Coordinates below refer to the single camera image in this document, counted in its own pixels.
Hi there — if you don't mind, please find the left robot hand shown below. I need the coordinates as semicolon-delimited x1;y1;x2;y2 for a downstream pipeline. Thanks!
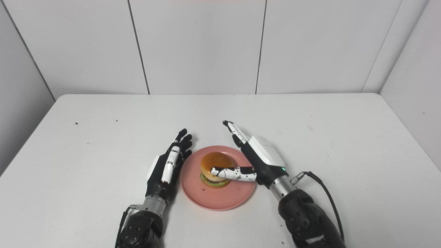
145;128;193;202

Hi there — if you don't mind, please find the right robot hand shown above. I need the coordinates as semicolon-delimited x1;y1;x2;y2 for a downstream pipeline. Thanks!
211;120;289;189

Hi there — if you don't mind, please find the toy hamburger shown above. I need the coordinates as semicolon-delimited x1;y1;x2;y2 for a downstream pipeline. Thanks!
199;152;237;188

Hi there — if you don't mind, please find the pink round plate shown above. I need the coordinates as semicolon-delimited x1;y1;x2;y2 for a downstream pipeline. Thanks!
180;145;257;211

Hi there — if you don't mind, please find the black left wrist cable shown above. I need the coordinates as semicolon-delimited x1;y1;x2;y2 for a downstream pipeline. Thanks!
115;204;142;248

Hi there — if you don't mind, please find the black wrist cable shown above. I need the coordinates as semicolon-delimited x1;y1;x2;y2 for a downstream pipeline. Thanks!
115;204;142;248
290;171;345;241

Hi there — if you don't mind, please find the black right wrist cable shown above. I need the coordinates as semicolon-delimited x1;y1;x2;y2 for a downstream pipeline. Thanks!
290;171;345;241

